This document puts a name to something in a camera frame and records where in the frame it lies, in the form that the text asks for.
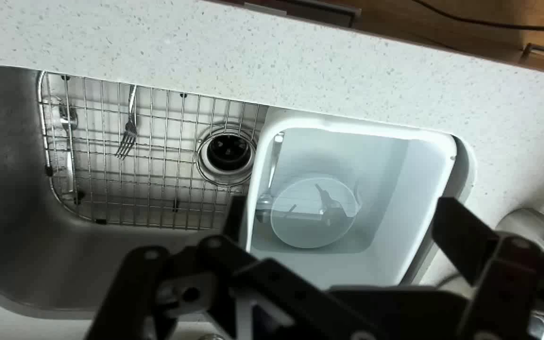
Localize wire sink grid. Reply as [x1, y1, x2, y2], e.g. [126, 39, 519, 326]
[36, 71, 266, 232]

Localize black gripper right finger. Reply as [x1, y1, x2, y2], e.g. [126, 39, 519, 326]
[431, 196, 544, 340]

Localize white plastic dish tub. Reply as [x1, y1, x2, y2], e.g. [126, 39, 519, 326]
[245, 128, 457, 289]

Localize steel kitchen sink basin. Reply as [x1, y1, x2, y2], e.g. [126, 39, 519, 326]
[0, 66, 461, 319]

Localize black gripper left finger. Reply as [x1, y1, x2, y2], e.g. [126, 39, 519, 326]
[85, 236, 385, 340]

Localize metal fork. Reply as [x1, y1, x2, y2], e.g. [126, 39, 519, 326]
[115, 85, 138, 158]

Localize round plate in tub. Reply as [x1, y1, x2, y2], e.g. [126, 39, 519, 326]
[270, 175, 361, 249]

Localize chrome faucet base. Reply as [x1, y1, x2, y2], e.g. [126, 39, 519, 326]
[497, 207, 544, 251]

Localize steel sink drain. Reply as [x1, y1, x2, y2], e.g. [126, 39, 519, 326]
[194, 120, 257, 187]

